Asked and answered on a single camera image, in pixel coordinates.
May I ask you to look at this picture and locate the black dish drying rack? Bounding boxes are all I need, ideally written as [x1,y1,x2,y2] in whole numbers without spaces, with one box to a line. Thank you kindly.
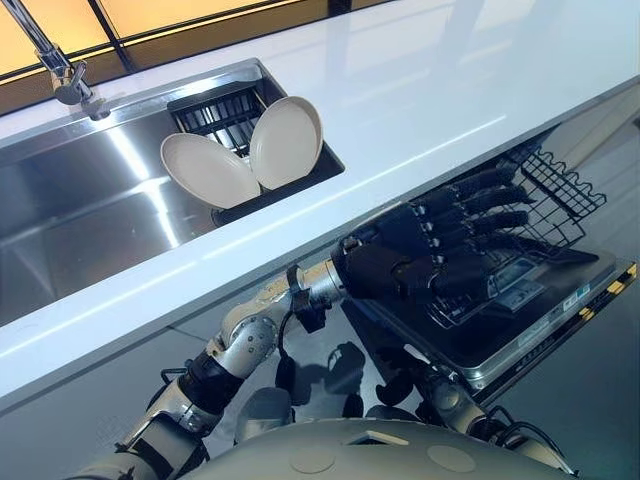
[166,91,347,226]

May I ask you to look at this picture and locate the open dishwasher door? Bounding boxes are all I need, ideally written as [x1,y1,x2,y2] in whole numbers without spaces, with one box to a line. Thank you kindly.
[339,243,640,404]

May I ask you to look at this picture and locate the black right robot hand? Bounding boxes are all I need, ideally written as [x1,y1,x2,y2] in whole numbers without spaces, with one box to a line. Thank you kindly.
[374,344,434,405]

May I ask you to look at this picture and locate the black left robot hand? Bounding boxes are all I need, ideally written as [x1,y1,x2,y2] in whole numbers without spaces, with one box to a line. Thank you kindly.
[330,165,543,303]

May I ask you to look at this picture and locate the black wire dishwasher rack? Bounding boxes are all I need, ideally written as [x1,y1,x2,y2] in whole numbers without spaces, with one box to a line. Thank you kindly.
[492,144,609,257]

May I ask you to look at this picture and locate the chrome kitchen faucet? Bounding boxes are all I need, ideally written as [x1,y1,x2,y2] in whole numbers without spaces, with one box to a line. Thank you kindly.
[6,0,112,122]

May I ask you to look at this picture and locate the grey robot torso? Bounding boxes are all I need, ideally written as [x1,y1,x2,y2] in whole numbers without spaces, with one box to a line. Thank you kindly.
[207,417,576,480]

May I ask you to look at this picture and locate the glossy grey cabinet front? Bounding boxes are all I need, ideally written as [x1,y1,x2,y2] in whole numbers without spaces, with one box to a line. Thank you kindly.
[0,287,451,480]

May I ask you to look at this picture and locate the cream round plate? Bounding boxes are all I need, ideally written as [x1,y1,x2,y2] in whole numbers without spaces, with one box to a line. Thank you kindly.
[159,132,263,211]
[248,96,324,192]

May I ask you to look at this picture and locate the stainless steel sink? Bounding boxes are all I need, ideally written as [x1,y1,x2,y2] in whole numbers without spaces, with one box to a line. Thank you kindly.
[0,57,347,327]

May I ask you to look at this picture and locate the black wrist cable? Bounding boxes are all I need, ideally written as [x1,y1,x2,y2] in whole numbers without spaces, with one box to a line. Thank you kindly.
[274,298,303,364]

